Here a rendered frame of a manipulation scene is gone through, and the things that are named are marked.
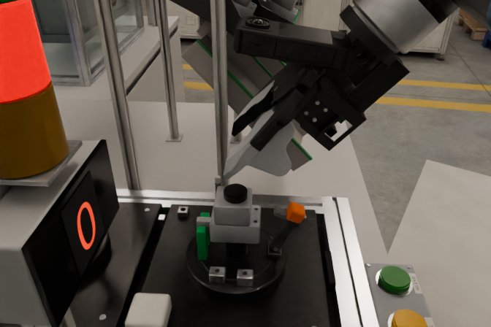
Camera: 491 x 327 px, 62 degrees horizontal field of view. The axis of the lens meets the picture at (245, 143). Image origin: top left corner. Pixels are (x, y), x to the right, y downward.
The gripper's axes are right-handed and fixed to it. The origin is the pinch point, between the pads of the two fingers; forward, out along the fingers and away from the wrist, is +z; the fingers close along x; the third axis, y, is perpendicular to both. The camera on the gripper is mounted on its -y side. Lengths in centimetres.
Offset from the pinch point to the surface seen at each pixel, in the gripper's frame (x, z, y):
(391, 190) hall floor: 146, 42, 134
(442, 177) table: 38, -6, 54
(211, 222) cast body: -2.1, 9.3, 4.9
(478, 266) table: 11, -4, 51
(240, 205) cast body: -2.2, 4.6, 5.8
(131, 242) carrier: 1.9, 24.2, 0.5
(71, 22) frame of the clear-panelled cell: 85, 45, -39
